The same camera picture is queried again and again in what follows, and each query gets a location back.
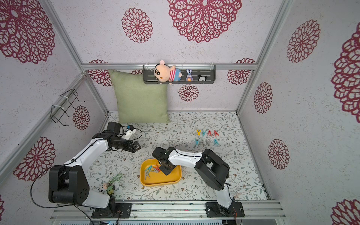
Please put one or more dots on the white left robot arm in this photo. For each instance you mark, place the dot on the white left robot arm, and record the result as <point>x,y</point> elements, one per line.
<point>68,183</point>

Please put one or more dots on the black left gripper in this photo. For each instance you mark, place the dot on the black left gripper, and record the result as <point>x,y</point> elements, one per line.
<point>129,147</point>

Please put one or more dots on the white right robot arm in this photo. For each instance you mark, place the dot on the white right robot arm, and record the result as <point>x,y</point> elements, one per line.
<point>212,169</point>

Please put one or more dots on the black white mouse figure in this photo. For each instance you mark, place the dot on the black white mouse figure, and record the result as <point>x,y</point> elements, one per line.
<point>202,78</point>

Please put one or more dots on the yellow plastic storage box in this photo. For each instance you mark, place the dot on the yellow plastic storage box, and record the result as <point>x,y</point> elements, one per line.
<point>159,179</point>

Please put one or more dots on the plush keychain with green ring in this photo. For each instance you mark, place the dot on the plush keychain with green ring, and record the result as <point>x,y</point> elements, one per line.
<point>109,187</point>

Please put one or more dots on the black wire wall rack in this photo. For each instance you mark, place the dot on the black wire wall rack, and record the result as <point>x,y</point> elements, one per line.
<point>67,101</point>

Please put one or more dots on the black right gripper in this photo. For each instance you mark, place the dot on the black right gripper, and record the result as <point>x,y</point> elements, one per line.
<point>166,166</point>

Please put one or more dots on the green cushion pillow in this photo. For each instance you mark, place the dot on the green cushion pillow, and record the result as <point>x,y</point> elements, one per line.
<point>138,102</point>

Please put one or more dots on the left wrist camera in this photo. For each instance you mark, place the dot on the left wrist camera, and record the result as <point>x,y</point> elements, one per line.
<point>114,127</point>

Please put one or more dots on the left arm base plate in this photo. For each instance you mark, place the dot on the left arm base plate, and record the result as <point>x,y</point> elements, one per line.
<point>114,210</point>

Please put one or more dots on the small blue rabbit figure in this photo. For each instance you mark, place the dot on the small blue rabbit figure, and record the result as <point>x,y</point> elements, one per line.
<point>189,77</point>

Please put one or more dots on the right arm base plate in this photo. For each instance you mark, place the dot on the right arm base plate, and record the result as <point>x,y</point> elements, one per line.
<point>225,210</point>

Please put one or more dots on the cartoon boy plush doll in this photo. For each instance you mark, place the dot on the cartoon boy plush doll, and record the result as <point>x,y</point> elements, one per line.
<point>164,73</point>

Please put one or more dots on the dark wall shelf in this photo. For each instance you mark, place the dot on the dark wall shelf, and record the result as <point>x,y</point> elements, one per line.
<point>183,74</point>

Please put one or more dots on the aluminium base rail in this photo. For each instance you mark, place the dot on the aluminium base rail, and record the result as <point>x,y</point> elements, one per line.
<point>197,210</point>

